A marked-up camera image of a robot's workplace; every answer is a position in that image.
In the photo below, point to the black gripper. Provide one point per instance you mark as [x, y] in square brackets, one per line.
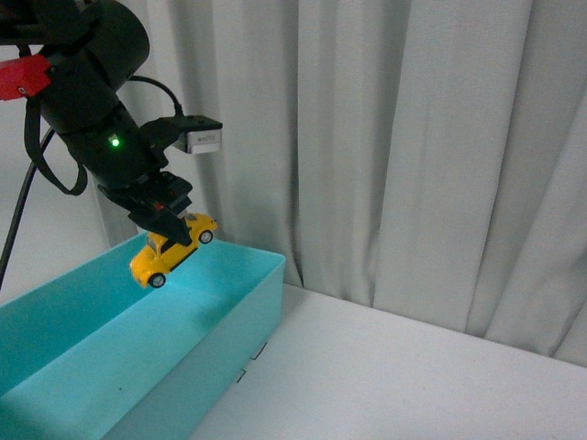
[128, 168]

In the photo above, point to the yellow beetle toy car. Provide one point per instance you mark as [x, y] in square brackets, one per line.
[161, 256]

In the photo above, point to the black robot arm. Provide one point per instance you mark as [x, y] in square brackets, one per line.
[73, 58]

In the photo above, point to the turquoise plastic storage box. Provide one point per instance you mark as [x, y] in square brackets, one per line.
[91, 355]

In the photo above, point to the red clamp block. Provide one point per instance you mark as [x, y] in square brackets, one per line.
[24, 77]

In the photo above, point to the grey pleated curtain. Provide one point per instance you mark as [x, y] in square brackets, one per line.
[425, 158]

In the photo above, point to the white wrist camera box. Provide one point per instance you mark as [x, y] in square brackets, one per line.
[199, 135]

